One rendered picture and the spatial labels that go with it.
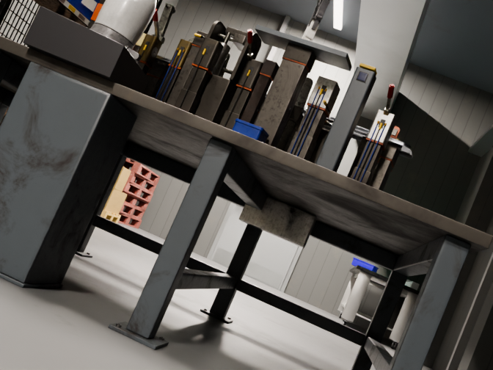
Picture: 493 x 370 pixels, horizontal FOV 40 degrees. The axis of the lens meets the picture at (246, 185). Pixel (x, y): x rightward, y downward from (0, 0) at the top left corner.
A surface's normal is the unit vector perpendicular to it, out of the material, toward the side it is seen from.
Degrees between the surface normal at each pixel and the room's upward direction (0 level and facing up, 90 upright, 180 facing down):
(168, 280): 90
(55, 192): 90
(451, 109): 90
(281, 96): 90
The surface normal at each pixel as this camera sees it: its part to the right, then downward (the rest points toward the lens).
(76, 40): -0.12, -0.14
